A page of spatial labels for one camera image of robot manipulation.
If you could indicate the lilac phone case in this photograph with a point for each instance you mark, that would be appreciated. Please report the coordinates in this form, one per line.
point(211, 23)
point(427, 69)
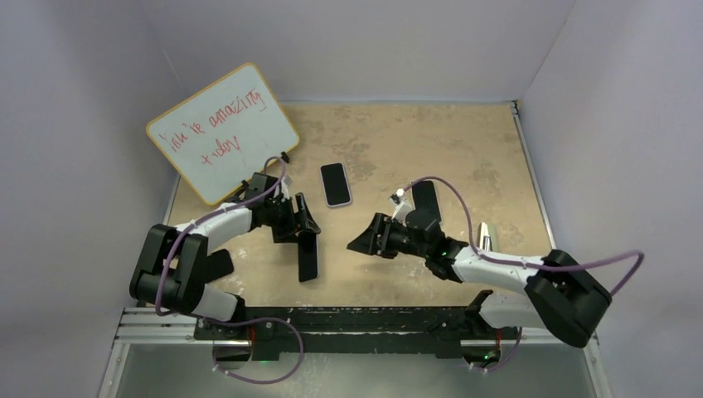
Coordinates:
point(335, 185)

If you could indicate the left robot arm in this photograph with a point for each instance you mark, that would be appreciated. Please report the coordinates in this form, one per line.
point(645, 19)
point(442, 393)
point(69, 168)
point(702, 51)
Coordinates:
point(177, 264)

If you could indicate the black phone case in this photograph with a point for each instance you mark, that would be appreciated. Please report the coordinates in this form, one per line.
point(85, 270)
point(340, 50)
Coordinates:
point(218, 265)

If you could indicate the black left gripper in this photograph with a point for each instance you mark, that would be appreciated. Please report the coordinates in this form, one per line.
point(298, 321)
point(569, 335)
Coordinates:
point(299, 221)

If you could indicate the silver stapler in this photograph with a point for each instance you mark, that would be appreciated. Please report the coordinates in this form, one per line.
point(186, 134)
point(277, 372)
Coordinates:
point(487, 237)

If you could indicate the aluminium rail frame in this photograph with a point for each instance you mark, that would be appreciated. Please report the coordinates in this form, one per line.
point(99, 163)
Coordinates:
point(156, 356)

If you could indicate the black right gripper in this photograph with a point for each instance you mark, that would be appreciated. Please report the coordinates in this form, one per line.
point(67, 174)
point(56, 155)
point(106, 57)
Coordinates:
point(370, 243)

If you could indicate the silver-edged phone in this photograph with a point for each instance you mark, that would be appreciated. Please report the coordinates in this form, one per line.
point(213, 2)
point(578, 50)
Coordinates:
point(308, 257)

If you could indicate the yellow-framed whiteboard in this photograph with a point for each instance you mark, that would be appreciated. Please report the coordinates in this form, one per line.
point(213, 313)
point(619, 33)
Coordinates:
point(221, 135)

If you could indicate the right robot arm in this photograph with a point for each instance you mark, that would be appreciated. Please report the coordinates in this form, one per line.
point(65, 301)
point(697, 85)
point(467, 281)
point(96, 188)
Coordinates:
point(550, 292)

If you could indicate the black phone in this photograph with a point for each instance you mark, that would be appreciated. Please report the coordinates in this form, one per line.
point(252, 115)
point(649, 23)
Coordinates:
point(424, 195)

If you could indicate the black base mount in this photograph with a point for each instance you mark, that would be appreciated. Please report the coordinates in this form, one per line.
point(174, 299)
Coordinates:
point(446, 332)

